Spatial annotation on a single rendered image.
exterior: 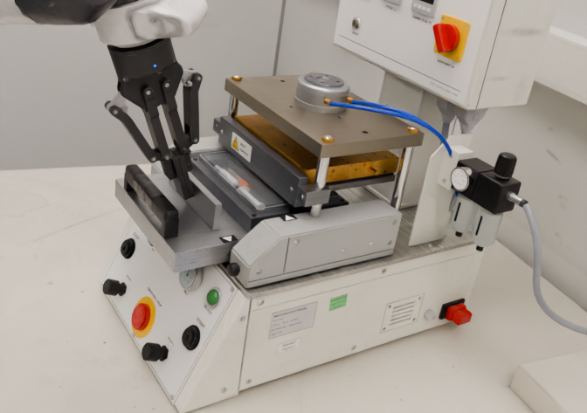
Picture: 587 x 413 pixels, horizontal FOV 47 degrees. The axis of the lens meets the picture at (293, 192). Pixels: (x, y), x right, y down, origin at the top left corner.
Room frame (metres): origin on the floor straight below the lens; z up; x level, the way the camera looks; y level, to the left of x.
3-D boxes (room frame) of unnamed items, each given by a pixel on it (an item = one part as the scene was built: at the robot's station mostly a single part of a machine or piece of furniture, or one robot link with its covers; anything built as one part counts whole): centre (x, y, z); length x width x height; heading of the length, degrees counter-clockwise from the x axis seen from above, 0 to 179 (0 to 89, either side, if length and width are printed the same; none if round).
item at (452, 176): (0.86, -0.25, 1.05); 0.15 x 0.05 x 0.15; 36
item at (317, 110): (0.97, -0.06, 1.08); 0.31 x 0.24 x 0.13; 36
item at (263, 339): (0.95, -0.02, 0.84); 0.53 x 0.37 x 0.17; 126
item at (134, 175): (0.81, 0.19, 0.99); 0.15 x 0.02 x 0.04; 36
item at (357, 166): (0.96, -0.02, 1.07); 0.22 x 0.17 x 0.10; 36
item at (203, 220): (0.89, 0.08, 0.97); 0.30 x 0.22 x 0.08; 126
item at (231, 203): (0.92, 0.04, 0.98); 0.20 x 0.17 x 0.03; 36
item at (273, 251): (0.81, -0.04, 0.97); 0.26 x 0.05 x 0.07; 126
